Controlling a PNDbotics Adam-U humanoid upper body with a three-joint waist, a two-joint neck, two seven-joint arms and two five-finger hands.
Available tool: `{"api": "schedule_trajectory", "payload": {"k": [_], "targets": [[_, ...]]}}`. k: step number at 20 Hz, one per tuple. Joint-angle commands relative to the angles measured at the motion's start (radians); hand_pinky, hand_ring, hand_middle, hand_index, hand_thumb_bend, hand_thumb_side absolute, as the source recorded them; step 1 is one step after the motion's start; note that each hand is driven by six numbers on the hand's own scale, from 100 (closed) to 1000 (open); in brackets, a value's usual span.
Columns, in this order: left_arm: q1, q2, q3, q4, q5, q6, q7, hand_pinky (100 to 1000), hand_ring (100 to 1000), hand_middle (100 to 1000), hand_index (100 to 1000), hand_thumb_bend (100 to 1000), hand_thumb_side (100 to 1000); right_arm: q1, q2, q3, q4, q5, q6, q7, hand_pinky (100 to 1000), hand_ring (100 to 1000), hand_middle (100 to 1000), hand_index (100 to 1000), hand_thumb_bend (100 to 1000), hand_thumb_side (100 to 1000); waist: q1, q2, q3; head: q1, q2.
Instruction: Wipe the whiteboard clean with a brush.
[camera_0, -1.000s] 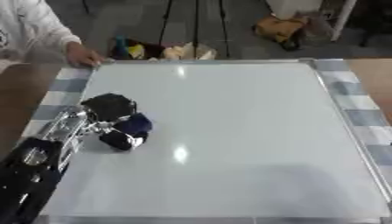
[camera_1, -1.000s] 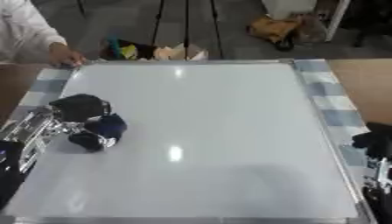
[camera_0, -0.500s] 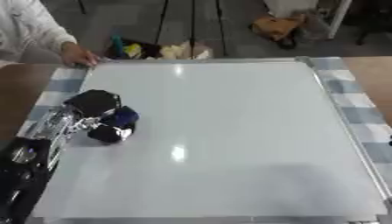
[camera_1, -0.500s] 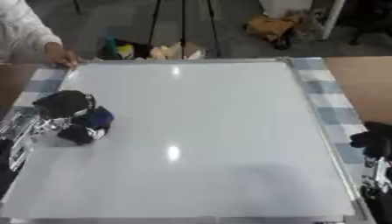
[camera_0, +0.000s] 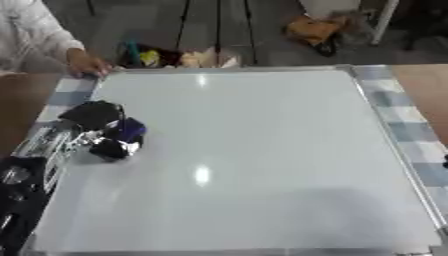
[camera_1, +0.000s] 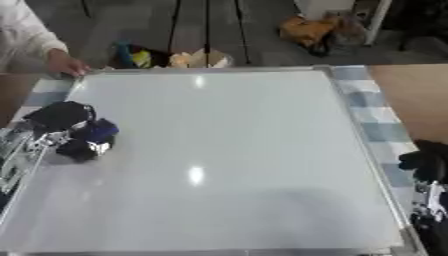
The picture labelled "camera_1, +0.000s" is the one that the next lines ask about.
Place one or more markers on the clear bag of colourful items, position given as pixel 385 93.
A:
pixel 169 57

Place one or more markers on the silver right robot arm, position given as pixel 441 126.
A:
pixel 434 216

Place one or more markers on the white post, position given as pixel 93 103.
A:
pixel 378 21

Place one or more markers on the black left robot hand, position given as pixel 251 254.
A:
pixel 58 115

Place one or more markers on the orange bag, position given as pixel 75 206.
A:
pixel 309 30

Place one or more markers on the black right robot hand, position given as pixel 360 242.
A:
pixel 429 160

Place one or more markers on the person's forearm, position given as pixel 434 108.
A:
pixel 23 30

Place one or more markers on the person's hand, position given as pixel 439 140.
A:
pixel 67 65

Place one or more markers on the white whiteboard with silver frame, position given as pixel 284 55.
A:
pixel 210 160

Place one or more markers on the black tripod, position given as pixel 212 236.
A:
pixel 205 26

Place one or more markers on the blue whiteboard brush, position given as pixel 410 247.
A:
pixel 99 130

